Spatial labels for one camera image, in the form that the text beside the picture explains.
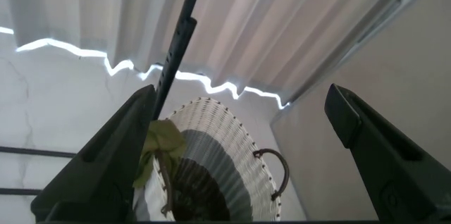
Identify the green garment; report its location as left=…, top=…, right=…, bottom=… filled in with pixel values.
left=132, top=119, right=187, bottom=189

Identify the white curtain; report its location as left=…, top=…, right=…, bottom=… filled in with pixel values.
left=0, top=0, right=434, bottom=111

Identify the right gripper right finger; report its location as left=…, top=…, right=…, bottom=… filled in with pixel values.
left=323, top=82, right=451, bottom=224

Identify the black clothes rack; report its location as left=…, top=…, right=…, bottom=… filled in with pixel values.
left=0, top=0, right=209, bottom=197

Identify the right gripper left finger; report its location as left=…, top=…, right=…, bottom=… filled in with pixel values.
left=30, top=84, right=157, bottom=224

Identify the white laundry basket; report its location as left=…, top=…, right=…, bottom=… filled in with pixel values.
left=132, top=97, right=290, bottom=222

